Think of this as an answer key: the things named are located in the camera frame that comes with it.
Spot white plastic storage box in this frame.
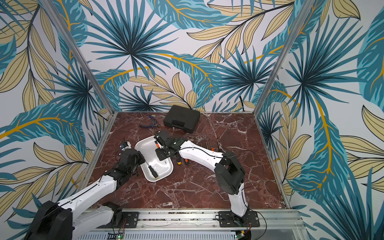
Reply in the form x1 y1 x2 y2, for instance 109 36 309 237
135 136 174 183

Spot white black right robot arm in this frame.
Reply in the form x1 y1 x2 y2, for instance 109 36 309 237
154 130 248 217

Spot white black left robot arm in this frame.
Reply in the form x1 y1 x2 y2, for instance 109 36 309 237
25 149 145 240

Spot black yellow screwdriver in box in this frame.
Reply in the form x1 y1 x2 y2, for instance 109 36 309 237
148 165 159 180

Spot blue black cutting pliers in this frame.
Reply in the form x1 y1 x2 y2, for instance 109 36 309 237
139 115 160 129

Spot black plastic tool case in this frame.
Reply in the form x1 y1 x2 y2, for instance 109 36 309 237
164 105 201 133

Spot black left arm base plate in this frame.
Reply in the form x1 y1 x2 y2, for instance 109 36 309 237
98 212 139 230

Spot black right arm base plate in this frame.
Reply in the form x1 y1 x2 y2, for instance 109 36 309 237
215 211 260 228

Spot aluminium frame post left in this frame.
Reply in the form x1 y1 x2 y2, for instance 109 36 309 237
40 0 115 115

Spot aluminium frame post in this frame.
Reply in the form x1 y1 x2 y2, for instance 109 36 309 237
254 0 315 118
40 0 115 115

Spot aluminium front rail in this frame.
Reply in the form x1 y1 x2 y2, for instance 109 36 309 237
79 209 310 240

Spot aluminium frame post right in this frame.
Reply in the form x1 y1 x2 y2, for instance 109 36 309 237
254 0 315 118

